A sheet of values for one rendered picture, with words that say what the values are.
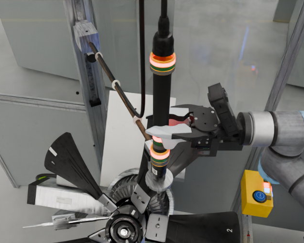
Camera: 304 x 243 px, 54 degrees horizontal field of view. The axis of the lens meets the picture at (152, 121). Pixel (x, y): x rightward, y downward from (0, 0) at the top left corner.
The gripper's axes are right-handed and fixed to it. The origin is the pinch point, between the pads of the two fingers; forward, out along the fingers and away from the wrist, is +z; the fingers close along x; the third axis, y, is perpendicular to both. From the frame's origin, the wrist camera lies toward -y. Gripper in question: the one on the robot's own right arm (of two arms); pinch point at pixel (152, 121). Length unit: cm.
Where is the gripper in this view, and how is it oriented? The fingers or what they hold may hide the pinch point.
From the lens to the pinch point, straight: 61.5
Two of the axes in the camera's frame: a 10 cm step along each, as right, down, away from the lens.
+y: 0.0, 7.2, 7.0
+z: -10.0, 0.0, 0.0
